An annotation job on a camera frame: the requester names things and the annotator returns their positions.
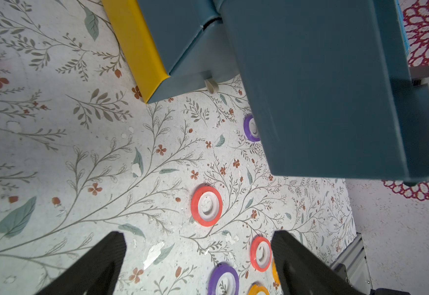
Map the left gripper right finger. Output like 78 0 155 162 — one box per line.
271 231 360 295

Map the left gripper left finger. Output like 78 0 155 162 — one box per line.
38 231 127 295

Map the purple tape roll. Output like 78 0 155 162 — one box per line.
243 114 261 142
208 263 240 295

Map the teal drawer cabinet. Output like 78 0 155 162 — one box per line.
103 1 429 182

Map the yellow tape roll right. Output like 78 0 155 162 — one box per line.
272 261 280 288

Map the yellow tape roll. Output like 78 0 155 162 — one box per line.
272 261 280 288
247 284 270 295

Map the yellow tape roll left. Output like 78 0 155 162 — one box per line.
247 284 270 295

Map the red tape roll lower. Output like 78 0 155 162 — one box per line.
250 236 273 272

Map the red tape roll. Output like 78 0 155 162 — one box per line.
250 236 273 272
191 185 223 227

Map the red tape roll upper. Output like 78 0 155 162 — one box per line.
191 185 223 227

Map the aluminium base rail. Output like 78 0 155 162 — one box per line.
331 233 373 295

